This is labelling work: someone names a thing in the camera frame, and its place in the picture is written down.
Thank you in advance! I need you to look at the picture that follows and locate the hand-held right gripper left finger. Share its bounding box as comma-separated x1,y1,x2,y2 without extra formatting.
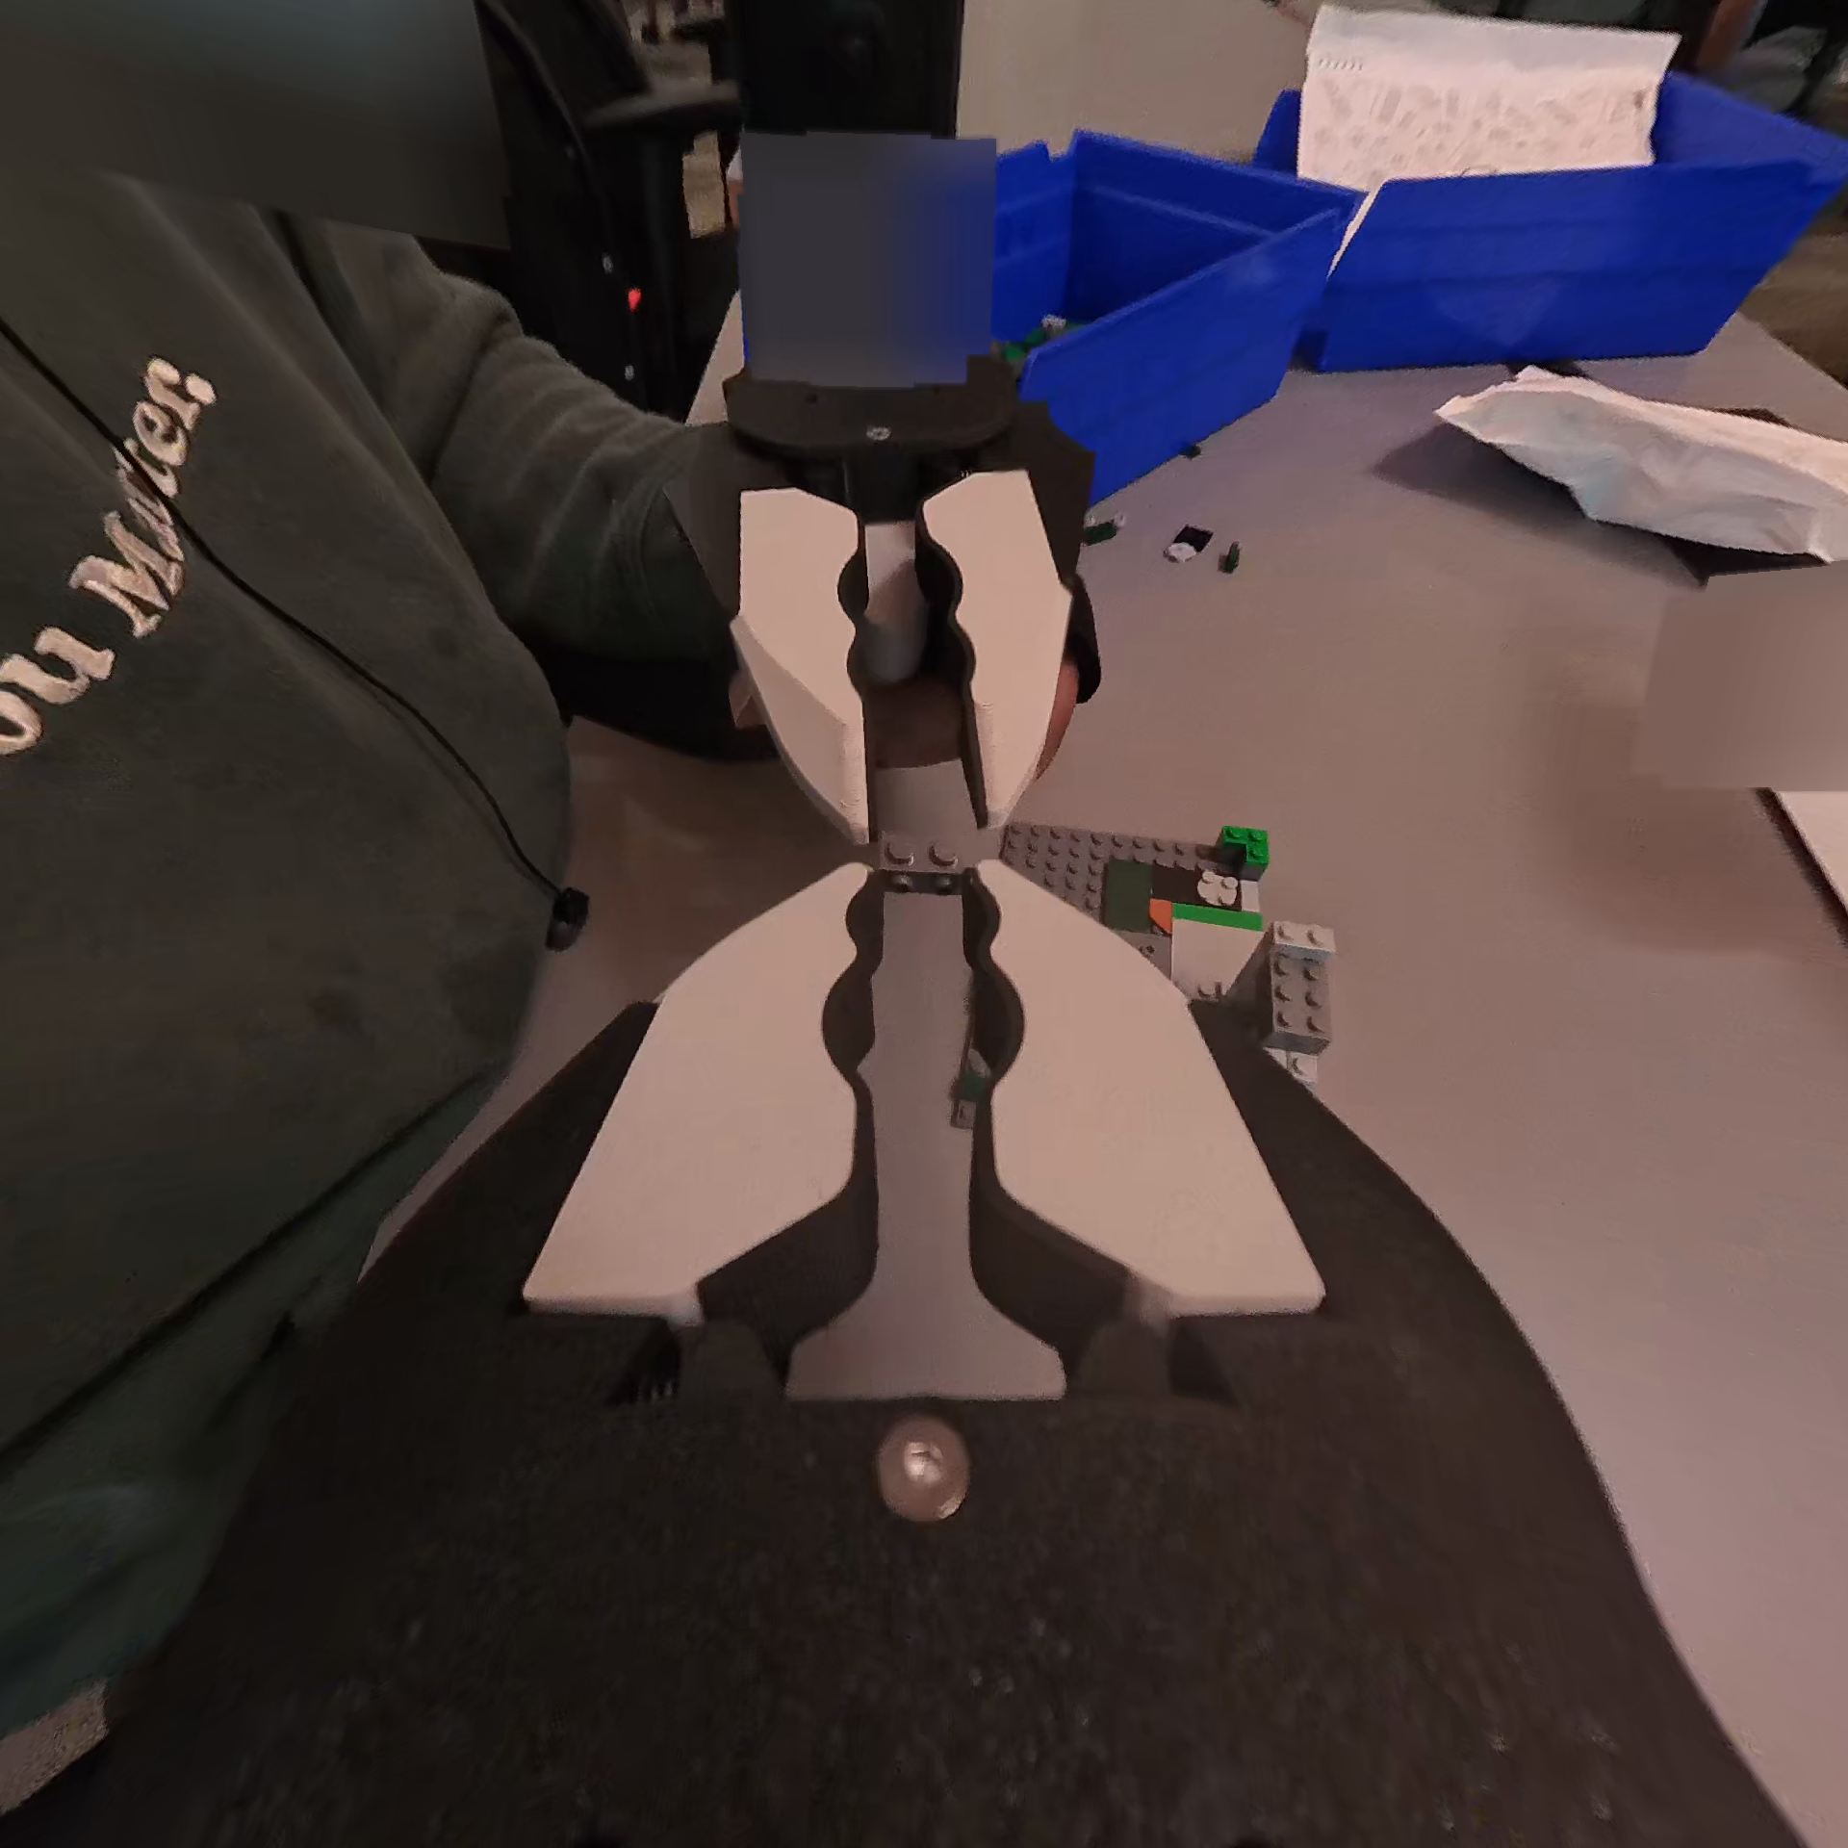
522,864,886,1319

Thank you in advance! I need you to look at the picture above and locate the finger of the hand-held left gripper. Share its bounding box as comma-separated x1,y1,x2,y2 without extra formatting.
918,469,1081,831
728,487,881,846

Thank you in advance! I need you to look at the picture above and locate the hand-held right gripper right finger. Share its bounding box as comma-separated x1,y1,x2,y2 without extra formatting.
962,861,1327,1315

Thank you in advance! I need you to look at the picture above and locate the light grey brick assembly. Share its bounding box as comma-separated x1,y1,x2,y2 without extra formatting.
1260,919,1340,1090

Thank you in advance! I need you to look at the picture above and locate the grey toy brick model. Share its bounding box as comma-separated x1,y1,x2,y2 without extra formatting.
995,820,1336,1090

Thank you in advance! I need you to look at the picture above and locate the grey desk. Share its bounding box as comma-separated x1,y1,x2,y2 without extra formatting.
359,0,1848,1848

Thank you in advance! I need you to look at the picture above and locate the black mesh pad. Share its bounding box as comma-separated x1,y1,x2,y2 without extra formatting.
555,640,790,764

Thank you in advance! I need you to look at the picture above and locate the blue plastic bin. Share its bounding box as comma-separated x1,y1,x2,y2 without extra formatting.
993,130,1367,502
1255,62,1848,377

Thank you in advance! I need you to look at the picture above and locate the person's green sweatshirt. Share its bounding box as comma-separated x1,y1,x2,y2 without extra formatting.
0,170,753,1750

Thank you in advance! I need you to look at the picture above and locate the white paper bag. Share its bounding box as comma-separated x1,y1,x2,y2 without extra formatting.
1432,364,1848,563

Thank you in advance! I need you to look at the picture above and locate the white plastic bag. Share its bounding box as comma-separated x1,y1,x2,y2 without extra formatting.
1296,2,1685,193

